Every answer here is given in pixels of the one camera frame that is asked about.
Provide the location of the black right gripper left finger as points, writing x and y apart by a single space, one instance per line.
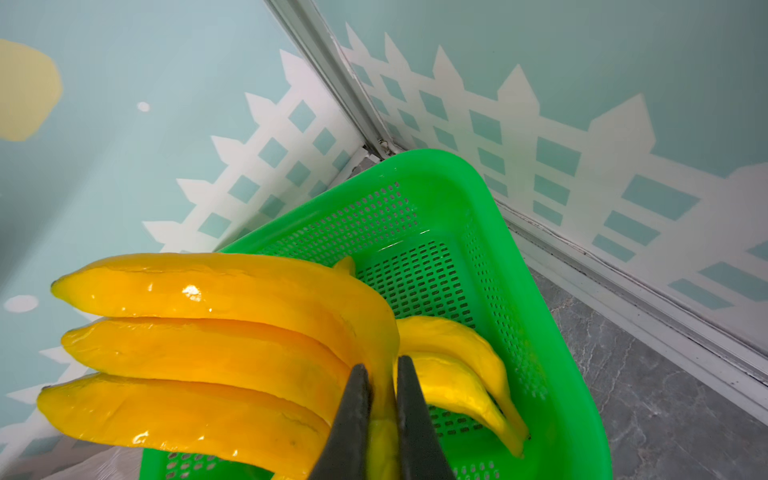
344 454

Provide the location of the yellow banana bunch in basket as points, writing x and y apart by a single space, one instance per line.
459 371

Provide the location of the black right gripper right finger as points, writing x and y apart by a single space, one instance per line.
421 456

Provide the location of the orange banana bunch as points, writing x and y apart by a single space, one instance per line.
243 357

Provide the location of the green plastic basket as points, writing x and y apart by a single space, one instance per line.
425 232

